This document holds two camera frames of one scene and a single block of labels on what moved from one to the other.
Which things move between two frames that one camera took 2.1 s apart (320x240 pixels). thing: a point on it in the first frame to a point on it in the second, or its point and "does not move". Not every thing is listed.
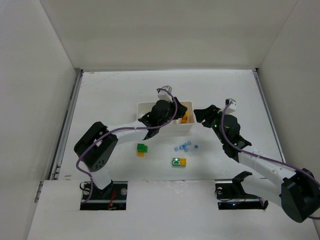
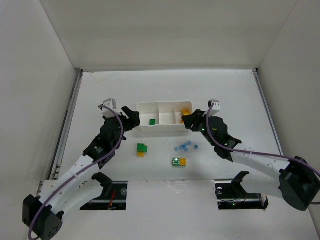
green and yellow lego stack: [141, 149] does not move
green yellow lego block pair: [179, 162] does not move
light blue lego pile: [183, 147] does not move
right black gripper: [210, 116] to [196, 121]
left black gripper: [177, 109] to [125, 120]
